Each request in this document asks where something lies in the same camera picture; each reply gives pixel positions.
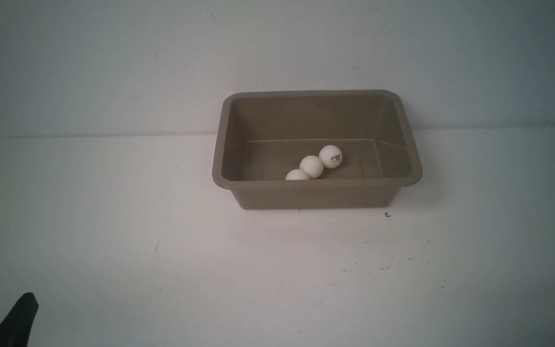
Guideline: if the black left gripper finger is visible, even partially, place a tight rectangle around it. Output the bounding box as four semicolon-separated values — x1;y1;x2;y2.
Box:
0;293;39;347

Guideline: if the white table-tennis ball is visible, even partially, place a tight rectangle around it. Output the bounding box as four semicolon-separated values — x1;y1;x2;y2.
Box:
299;155;324;180
318;145;343;169
285;169;310;181

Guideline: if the tan plastic bin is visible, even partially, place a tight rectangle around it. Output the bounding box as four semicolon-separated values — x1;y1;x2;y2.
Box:
212;90;423;210

